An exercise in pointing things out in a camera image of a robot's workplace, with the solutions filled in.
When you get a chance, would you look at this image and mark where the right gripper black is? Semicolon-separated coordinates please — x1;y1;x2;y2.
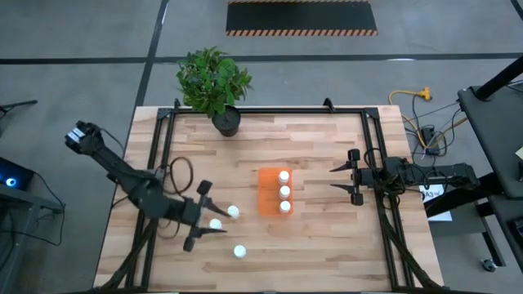
329;148;386;207

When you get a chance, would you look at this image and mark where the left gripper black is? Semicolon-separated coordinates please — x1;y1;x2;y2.
181;179;232;252

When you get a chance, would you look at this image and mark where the orange translucent plastic basket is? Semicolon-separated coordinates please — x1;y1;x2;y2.
257;166;294;217

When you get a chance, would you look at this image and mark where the white paper sheet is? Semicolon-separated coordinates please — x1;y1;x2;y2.
418;183;454;222

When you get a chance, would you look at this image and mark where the black power strip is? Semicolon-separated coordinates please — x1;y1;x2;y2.
422;126;441;157

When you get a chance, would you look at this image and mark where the black plant pot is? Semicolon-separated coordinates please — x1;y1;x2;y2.
211;105;242;138

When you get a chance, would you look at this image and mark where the green leafy plant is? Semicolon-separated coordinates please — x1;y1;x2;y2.
176;46;254;119

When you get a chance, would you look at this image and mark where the black side table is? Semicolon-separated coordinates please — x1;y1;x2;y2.
457;84;523;199

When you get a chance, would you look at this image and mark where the black hazard-striped floor mat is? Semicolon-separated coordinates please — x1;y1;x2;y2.
226;0;378;38

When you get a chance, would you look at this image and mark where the black slanted pole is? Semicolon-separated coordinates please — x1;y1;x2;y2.
475;56;523;101

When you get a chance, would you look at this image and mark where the black device with blue light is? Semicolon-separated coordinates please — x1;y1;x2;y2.
0;157;36;191

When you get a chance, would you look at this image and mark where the black tripod leg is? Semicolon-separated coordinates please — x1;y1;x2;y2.
0;99;38;115

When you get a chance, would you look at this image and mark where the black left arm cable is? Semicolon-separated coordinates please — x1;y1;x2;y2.
157;156;194;240

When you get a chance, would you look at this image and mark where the black aluminium table frame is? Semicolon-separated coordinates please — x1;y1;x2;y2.
94;97;445;293

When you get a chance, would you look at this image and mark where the yellow extension cable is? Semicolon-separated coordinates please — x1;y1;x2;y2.
387;87;432;150

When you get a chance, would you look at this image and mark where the grey metal cart frame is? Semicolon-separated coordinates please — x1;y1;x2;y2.
0;188;65;294

